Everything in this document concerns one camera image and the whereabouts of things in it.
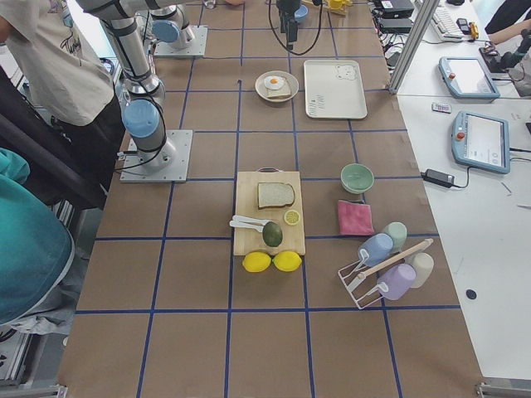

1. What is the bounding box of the lemon half slice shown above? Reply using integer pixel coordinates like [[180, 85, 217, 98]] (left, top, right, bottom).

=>
[[283, 209, 301, 226]]

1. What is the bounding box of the black power adapter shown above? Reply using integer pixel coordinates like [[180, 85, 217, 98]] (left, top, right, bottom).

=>
[[421, 168, 455, 188]]

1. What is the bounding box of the right yellow lemon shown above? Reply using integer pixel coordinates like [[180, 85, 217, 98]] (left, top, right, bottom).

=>
[[273, 250, 302, 272]]

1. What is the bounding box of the white wire cup rack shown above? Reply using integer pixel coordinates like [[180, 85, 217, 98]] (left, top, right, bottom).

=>
[[337, 238, 433, 310]]

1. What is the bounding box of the far teach pendant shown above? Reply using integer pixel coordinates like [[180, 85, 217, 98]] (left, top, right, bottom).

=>
[[438, 57, 500, 101]]

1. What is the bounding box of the person in teal shirt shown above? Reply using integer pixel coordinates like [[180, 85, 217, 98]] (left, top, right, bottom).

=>
[[1, 148, 74, 325]]

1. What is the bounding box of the person in cream shirt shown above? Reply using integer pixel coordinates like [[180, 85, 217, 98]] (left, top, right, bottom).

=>
[[1, 1, 125, 189]]

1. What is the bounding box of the small card packet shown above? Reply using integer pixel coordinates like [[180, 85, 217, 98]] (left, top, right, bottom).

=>
[[431, 102, 452, 114]]

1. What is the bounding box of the teach pendant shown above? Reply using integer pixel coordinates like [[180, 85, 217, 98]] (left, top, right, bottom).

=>
[[451, 111, 510, 174], [438, 57, 500, 101]]

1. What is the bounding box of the bamboo cutting board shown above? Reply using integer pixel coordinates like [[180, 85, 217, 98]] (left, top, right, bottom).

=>
[[233, 171, 305, 256]]

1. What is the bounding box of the pink cloth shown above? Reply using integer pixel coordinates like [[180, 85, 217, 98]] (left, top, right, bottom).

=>
[[338, 200, 374, 235]]

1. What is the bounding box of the white keyboard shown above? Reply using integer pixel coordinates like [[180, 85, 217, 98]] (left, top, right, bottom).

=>
[[430, 6, 465, 42]]

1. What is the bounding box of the cream round plate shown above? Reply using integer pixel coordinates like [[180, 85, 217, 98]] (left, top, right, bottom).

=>
[[255, 70, 299, 103]]

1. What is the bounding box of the cream bear tray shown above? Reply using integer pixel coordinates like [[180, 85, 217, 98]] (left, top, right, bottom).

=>
[[304, 60, 368, 119]]

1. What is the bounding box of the green avocado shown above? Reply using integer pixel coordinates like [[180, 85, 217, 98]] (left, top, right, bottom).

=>
[[261, 221, 283, 247]]

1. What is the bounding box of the cream cup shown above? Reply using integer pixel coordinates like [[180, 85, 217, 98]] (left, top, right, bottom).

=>
[[405, 252, 434, 289]]

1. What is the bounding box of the left yellow lemon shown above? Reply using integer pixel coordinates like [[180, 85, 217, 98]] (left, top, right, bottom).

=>
[[242, 251, 271, 273]]

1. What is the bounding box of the purple cup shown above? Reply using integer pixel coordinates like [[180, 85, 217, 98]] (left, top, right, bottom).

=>
[[377, 263, 417, 300]]

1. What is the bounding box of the green ceramic bowl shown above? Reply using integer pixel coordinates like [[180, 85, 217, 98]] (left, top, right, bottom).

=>
[[340, 163, 374, 194]]

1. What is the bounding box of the green cup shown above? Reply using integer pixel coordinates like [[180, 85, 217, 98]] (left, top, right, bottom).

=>
[[382, 221, 407, 254]]

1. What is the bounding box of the near teach pendant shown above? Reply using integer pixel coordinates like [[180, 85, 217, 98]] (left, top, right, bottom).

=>
[[451, 111, 510, 174]]

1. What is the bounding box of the blue ceramic bowl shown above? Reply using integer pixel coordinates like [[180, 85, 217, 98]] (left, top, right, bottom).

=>
[[295, 4, 309, 23]]

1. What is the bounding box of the blue cup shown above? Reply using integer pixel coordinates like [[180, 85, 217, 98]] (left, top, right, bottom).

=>
[[358, 233, 393, 267]]

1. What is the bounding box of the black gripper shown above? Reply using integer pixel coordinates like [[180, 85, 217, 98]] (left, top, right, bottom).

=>
[[275, 0, 300, 43]]

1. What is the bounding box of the bread slice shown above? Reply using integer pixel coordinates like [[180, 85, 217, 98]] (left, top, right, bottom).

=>
[[263, 75, 291, 99], [257, 182, 295, 209]]

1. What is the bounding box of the aluminium frame post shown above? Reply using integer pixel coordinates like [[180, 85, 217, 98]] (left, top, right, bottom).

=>
[[388, 0, 439, 95]]

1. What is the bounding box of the yellow lemon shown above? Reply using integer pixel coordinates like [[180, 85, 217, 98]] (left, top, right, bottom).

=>
[[273, 250, 302, 272], [242, 251, 271, 273]]

